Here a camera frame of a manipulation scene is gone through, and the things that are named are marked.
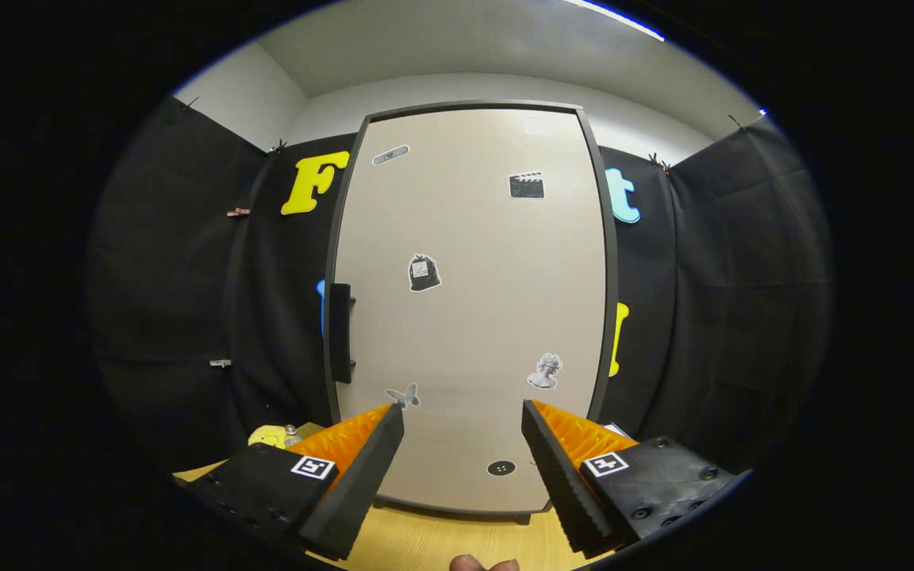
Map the black backdrop cloth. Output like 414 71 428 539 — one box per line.
86 95 836 508

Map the beige shoe cabinet door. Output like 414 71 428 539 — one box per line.
328 109 609 515

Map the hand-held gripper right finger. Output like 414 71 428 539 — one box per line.
521 399 743 558

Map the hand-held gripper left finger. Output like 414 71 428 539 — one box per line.
185 404 405 561

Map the grey shoe cabinet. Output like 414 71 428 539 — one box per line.
322 99 619 526

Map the long ceiling light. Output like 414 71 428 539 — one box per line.
564 0 666 42

